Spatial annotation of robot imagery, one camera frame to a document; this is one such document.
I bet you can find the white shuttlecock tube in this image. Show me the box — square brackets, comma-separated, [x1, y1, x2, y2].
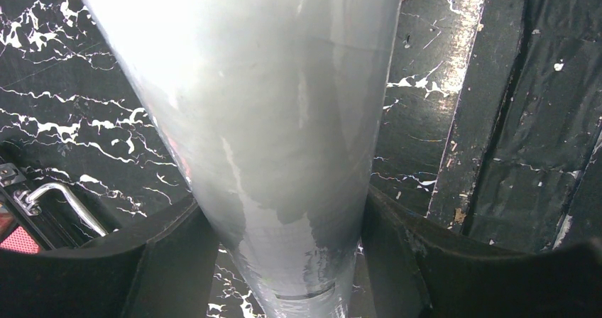
[83, 0, 402, 317]

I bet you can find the black poker chip case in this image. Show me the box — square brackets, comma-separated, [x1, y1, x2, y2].
[1, 140, 123, 251]

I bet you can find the black front mounting base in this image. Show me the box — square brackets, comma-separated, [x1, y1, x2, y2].
[426, 0, 601, 253]

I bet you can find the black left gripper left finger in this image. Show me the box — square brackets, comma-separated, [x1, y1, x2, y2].
[1, 197, 219, 317]

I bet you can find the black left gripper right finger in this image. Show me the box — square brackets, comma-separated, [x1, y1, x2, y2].
[361, 187, 601, 317]

